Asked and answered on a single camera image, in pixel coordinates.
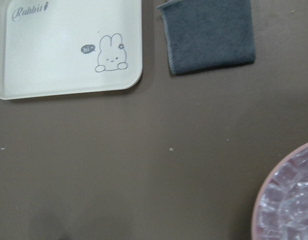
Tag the clear ice cubes pile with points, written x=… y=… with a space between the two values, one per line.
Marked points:
x=289 y=200

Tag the grey folded cloth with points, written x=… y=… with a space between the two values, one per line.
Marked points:
x=207 y=34

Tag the cream rabbit tray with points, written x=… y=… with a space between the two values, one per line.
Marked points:
x=58 y=47

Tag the pink bowl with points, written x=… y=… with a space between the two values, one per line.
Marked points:
x=259 y=200

